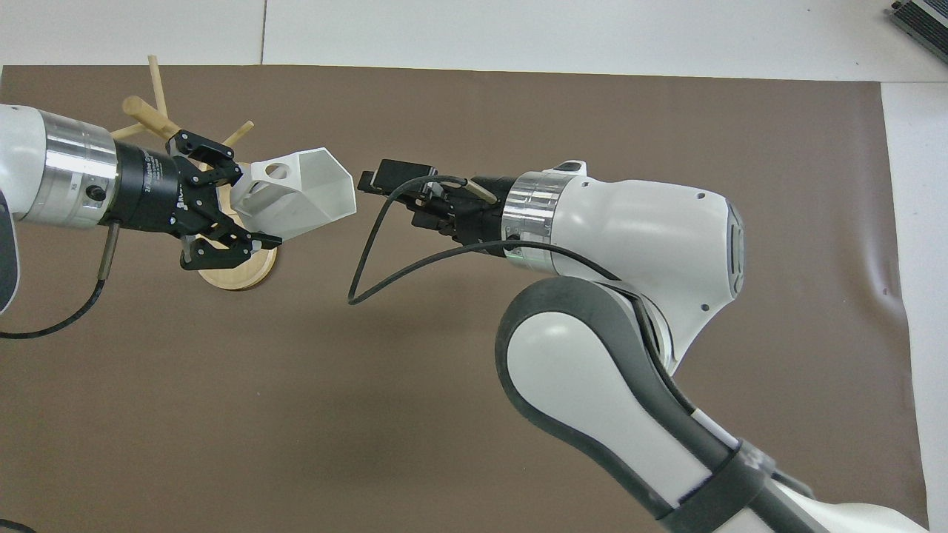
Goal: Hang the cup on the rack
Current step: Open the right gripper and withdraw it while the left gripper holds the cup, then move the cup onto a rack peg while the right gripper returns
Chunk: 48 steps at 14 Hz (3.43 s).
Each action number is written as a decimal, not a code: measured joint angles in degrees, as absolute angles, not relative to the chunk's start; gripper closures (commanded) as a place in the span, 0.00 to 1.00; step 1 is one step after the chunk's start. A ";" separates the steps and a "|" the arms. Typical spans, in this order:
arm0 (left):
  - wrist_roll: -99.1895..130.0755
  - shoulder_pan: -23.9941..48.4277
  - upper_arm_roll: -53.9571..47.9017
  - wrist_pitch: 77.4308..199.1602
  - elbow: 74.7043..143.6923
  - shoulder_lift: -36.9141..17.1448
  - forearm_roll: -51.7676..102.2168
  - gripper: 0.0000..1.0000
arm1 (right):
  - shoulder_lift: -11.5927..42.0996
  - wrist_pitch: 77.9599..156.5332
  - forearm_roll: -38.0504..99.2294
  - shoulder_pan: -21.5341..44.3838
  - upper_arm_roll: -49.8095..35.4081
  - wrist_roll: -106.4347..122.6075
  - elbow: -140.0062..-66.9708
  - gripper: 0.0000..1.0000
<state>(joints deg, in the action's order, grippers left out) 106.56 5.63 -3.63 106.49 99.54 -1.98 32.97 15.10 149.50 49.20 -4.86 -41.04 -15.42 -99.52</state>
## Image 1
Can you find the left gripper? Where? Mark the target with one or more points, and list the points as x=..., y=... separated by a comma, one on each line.
x=148, y=189

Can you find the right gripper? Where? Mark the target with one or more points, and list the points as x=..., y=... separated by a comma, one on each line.
x=478, y=218

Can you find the white faceted cup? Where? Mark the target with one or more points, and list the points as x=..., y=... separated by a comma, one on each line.
x=311, y=192

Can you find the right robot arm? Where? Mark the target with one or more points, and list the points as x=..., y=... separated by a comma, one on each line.
x=629, y=244

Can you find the wooden cup rack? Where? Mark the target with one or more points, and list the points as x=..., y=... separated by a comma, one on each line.
x=237, y=272

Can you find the grey ribbed metal box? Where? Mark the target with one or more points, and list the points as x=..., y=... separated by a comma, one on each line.
x=924, y=18

